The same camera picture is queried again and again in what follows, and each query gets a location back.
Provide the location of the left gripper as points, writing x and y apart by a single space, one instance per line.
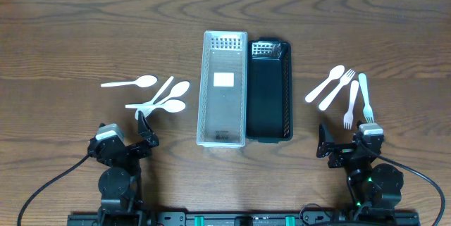
129 147

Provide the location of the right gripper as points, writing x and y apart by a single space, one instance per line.
344 151

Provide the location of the white spoon handle up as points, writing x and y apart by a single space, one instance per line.
147 111

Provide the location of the white fork short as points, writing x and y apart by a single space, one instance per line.
348 117

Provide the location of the white spoon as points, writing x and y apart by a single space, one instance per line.
177 90
171 106
143 81
334 74

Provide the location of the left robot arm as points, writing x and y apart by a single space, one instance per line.
121 184

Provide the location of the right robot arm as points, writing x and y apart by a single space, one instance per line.
375 191

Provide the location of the clear plastic basket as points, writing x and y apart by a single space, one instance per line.
223 90

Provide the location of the black plastic basket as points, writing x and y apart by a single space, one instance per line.
269 91

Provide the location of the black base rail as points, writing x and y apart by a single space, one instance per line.
229 219

